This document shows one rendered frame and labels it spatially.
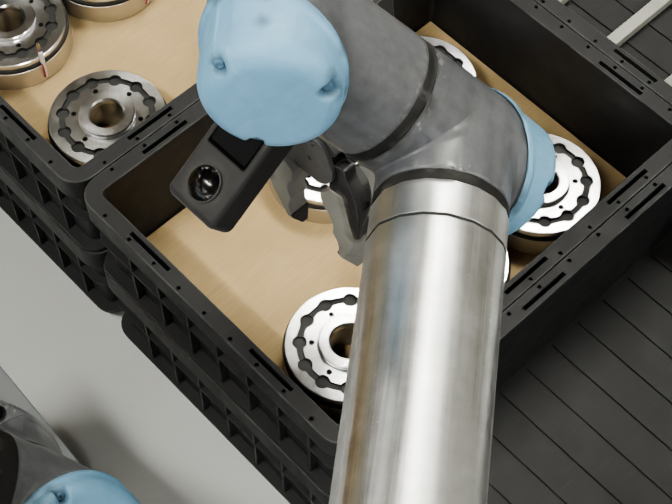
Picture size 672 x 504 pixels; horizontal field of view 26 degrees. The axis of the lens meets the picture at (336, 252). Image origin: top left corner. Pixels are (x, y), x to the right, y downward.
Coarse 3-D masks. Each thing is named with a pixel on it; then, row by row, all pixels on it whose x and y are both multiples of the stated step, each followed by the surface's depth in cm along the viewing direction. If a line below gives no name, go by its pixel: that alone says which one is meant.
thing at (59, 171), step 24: (0, 96) 117; (192, 96) 117; (0, 120) 116; (24, 120) 116; (144, 120) 116; (168, 120) 116; (24, 144) 115; (48, 144) 115; (120, 144) 115; (48, 168) 114; (72, 168) 114; (96, 168) 114; (72, 192) 114
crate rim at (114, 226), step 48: (528, 0) 122; (576, 48) 120; (144, 144) 115; (96, 192) 112; (624, 192) 112; (144, 240) 110; (576, 240) 110; (192, 288) 108; (528, 288) 108; (240, 336) 106; (288, 384) 104; (336, 432) 102
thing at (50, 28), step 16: (32, 0) 131; (48, 0) 131; (48, 16) 130; (64, 16) 130; (32, 32) 129; (48, 32) 129; (64, 32) 130; (0, 48) 128; (16, 48) 128; (32, 48) 128; (48, 48) 128; (0, 64) 127; (16, 64) 127; (32, 64) 128
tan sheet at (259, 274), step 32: (416, 32) 133; (480, 64) 131; (512, 96) 129; (544, 128) 128; (544, 192) 124; (608, 192) 124; (192, 224) 123; (256, 224) 123; (288, 224) 123; (320, 224) 123; (192, 256) 121; (224, 256) 121; (256, 256) 121; (288, 256) 121; (320, 256) 121; (512, 256) 121; (224, 288) 120; (256, 288) 120; (288, 288) 120; (320, 288) 120; (256, 320) 118; (288, 320) 118
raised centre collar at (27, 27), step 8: (0, 0) 130; (8, 0) 130; (16, 0) 130; (0, 8) 130; (8, 8) 130; (16, 8) 130; (24, 8) 130; (32, 8) 130; (24, 16) 130; (32, 16) 129; (24, 24) 129; (32, 24) 129; (0, 32) 128; (8, 32) 128; (16, 32) 128; (24, 32) 128; (0, 40) 128; (8, 40) 128; (16, 40) 128
